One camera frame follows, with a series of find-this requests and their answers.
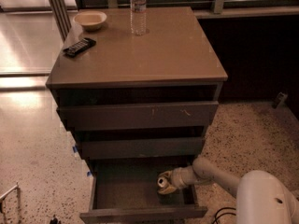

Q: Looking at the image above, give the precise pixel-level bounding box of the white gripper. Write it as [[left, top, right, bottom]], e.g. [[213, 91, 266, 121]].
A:
[[158, 166, 196, 195]]

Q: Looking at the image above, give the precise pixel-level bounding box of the orange soda can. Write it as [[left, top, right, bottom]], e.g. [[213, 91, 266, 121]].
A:
[[157, 176, 169, 195]]

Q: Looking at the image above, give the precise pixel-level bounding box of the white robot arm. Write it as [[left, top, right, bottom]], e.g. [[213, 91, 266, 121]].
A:
[[157, 156, 299, 224]]

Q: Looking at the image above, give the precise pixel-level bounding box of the grey middle drawer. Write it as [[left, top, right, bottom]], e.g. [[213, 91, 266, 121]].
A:
[[77, 137, 205, 160]]

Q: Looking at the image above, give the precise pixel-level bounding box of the grey open bottom drawer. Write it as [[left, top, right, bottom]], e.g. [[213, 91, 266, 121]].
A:
[[79, 157, 207, 224]]

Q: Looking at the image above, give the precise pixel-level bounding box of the grey top drawer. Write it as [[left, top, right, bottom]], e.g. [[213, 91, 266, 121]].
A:
[[58, 101, 219, 131]]

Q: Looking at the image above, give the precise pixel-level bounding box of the grey drawer cabinet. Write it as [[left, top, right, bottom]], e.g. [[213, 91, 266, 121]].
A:
[[45, 6, 229, 173]]

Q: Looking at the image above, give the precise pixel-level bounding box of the blue tape piece upper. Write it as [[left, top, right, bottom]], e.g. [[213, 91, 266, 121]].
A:
[[72, 146, 78, 153]]

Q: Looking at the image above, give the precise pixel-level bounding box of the metal stand left corner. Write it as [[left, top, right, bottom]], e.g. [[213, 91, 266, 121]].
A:
[[0, 183, 21, 224]]

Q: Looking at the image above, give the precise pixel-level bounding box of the black snack bar packet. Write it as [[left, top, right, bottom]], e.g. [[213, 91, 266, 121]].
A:
[[64, 37, 96, 57]]

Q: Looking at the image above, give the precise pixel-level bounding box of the white ceramic bowl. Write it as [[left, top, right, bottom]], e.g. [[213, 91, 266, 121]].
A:
[[73, 11, 107, 32]]

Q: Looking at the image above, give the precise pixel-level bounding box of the clear plastic water bottle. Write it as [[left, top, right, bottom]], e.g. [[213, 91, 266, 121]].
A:
[[130, 0, 147, 35]]

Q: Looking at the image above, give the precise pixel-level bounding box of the black floor cable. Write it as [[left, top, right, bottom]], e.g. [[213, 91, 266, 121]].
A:
[[211, 206, 237, 224]]

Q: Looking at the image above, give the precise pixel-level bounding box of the small wall outlet box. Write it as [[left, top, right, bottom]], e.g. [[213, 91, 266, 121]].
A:
[[272, 92, 288, 108]]

